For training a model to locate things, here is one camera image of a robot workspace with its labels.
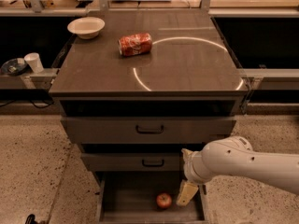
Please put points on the black object bottom left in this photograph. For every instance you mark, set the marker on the black object bottom left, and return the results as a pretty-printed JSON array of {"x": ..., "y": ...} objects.
[{"x": 31, "y": 219}]

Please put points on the grey drawer cabinet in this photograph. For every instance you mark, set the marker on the grey drawer cabinet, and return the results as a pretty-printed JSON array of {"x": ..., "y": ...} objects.
[{"x": 187, "y": 74}]

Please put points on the bottom open grey drawer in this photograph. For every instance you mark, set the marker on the bottom open grey drawer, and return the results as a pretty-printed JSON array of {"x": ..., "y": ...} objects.
[{"x": 130, "y": 198}]

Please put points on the red soda can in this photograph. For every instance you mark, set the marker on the red soda can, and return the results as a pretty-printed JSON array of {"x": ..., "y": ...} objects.
[{"x": 132, "y": 45}]

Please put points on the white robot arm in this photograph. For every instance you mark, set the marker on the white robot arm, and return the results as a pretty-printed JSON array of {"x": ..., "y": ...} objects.
[{"x": 234, "y": 156}]

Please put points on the middle grey drawer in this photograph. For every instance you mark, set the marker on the middle grey drawer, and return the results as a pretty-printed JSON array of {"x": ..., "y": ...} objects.
[{"x": 141, "y": 162}]

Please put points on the white paper cup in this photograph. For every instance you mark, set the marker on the white paper cup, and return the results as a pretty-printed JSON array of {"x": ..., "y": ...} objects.
[{"x": 33, "y": 59}]

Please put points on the red apple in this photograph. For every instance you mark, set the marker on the red apple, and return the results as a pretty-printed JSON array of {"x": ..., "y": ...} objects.
[{"x": 163, "y": 200}]

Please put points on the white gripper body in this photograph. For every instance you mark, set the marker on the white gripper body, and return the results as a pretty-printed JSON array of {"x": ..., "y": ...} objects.
[{"x": 189, "y": 168}]

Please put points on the white ceramic bowl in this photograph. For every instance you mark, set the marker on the white ceramic bowl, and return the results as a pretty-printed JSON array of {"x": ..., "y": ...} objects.
[{"x": 86, "y": 28}]

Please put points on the top grey drawer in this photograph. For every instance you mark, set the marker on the top grey drawer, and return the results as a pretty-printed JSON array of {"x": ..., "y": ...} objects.
[{"x": 88, "y": 130}]

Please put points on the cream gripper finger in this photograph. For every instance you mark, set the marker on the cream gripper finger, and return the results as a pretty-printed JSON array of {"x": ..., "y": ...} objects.
[
  {"x": 186, "y": 153},
  {"x": 187, "y": 191}
]

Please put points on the dark blue bowl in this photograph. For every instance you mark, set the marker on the dark blue bowl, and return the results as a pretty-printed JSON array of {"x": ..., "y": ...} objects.
[{"x": 14, "y": 67}]

